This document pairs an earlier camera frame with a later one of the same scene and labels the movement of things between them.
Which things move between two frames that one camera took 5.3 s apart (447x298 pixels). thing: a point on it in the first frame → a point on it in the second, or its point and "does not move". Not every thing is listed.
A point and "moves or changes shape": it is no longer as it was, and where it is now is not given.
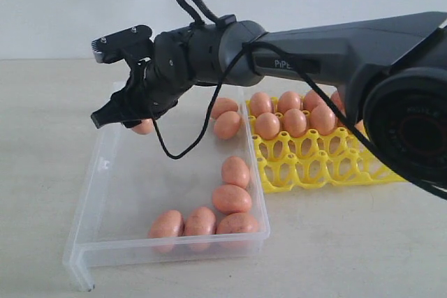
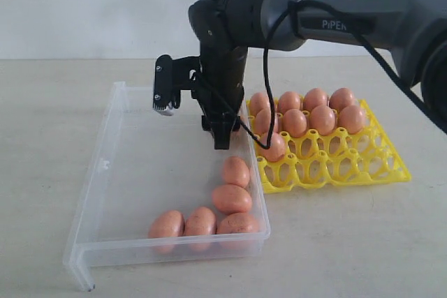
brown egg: [288, 100] does not move
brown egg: [235, 171] does not move
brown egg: [260, 103] does not move
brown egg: [166, 231] does not move
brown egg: [323, 119] does not move
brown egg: [295, 123] does not move
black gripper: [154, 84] → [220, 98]
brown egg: [146, 126] → [277, 149]
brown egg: [227, 125] moves or changes shape
